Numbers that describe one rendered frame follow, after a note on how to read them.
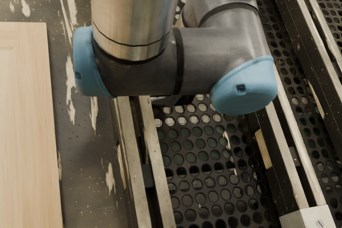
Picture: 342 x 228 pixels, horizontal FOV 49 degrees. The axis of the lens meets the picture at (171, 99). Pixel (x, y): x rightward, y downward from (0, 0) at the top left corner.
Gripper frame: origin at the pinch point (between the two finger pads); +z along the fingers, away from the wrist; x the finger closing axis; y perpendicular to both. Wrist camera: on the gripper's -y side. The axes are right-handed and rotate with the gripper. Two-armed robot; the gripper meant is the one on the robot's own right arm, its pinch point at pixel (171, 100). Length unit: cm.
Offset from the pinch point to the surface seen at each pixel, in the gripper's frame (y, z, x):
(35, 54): 24.5, 0.4, -11.3
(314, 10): -40.0, -4.9, -19.4
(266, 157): -17.3, 0.3, 13.8
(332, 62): -39.9, -3.7, -5.4
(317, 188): -22.2, -4.9, 22.0
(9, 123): 29.3, 0.7, 2.3
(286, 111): -21.5, -5.0, 6.4
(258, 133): -17.3, 0.3, 8.7
